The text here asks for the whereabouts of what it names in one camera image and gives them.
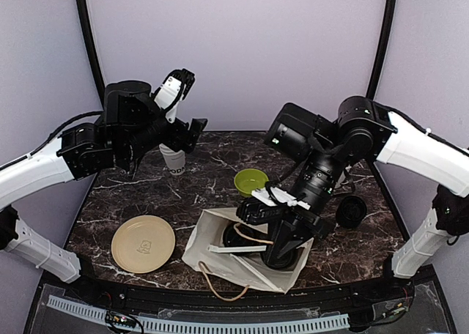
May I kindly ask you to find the black plastic cup lid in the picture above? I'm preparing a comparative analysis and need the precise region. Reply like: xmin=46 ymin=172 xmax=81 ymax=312
xmin=260 ymin=250 xmax=298 ymax=270

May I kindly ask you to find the single white straw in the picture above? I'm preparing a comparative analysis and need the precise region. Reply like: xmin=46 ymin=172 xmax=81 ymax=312
xmin=208 ymin=245 xmax=267 ymax=253

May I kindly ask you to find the cream paper bag with handles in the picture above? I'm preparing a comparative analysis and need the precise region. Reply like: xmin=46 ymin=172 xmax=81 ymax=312
xmin=182 ymin=207 xmax=313 ymax=294

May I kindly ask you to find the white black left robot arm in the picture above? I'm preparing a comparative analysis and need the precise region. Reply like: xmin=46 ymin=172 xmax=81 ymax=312
xmin=1 ymin=70 xmax=207 ymax=302

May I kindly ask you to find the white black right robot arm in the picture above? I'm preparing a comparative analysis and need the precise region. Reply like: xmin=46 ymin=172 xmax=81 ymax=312
xmin=265 ymin=96 xmax=468 ymax=300

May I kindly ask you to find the stack of white paper cups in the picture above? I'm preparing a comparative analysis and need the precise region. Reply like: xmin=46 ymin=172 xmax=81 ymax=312
xmin=159 ymin=144 xmax=185 ymax=176

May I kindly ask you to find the stack of black cup lids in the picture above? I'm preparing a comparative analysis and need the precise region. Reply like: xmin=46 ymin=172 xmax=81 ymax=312
xmin=336 ymin=196 xmax=367 ymax=229

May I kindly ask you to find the lime green bowl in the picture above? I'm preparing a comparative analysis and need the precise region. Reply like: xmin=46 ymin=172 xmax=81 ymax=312
xmin=234 ymin=168 xmax=269 ymax=197

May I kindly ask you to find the beige round plate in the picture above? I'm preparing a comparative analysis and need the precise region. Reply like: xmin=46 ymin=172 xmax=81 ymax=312
xmin=111 ymin=215 xmax=176 ymax=274

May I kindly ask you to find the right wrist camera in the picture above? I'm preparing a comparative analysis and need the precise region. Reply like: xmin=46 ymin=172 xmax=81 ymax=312
xmin=235 ymin=188 xmax=311 ymax=226

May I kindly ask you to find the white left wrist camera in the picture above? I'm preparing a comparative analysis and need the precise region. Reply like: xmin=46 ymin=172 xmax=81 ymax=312
xmin=152 ymin=69 xmax=196 ymax=124

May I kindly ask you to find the black front table rail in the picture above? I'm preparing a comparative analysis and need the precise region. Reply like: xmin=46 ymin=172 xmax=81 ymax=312
xmin=40 ymin=266 xmax=437 ymax=313

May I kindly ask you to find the white slotted cable duct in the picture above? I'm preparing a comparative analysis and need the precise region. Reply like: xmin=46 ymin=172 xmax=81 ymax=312
xmin=46 ymin=295 xmax=350 ymax=333

